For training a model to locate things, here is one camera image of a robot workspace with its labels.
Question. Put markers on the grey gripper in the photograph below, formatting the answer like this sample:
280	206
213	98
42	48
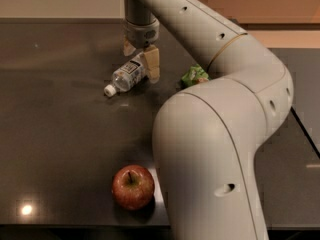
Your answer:
140	35

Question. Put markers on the blue plastic water bottle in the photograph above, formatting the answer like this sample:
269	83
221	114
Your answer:
127	76

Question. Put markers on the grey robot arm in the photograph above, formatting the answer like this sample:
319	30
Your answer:
205	137

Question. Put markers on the red apple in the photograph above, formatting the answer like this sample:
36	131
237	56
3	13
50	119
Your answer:
133	187

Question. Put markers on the green snack bag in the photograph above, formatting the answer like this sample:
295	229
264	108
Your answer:
194	76

